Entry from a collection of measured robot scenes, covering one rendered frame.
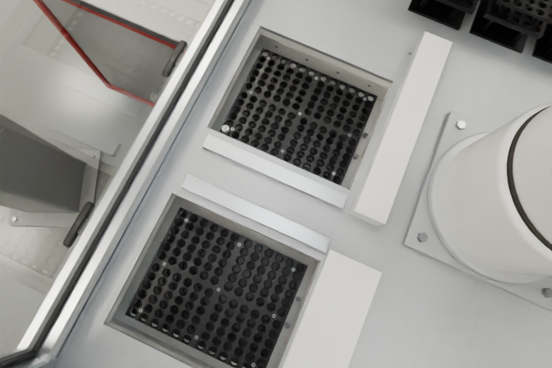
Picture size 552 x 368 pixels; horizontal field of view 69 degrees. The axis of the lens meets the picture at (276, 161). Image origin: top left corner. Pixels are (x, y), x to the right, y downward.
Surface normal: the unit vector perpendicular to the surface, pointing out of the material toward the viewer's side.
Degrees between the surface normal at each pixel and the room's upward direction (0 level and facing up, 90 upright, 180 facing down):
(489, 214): 90
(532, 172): 89
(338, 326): 0
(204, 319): 0
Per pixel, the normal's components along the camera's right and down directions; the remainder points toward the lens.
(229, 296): 0.04, -0.25
